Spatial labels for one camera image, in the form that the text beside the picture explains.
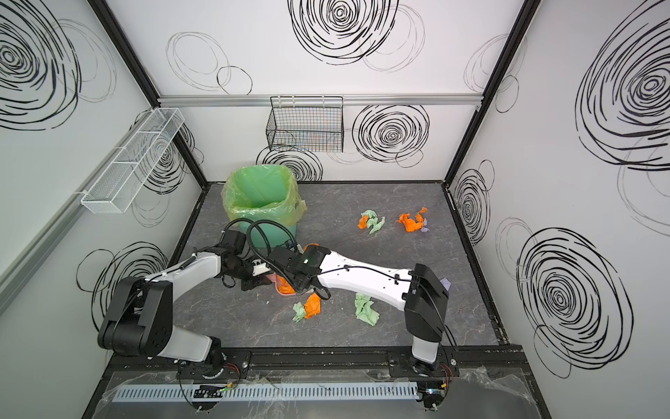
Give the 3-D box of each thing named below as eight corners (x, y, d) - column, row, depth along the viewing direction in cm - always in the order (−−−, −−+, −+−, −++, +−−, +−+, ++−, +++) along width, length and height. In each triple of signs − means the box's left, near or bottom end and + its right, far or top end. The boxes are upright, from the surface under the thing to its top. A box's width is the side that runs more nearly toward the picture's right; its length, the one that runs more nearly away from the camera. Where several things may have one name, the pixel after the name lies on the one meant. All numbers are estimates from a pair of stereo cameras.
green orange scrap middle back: (355, 225, 108) (355, 222, 106) (366, 211, 112) (366, 207, 111) (375, 236, 104) (376, 233, 102) (386, 221, 109) (387, 218, 107)
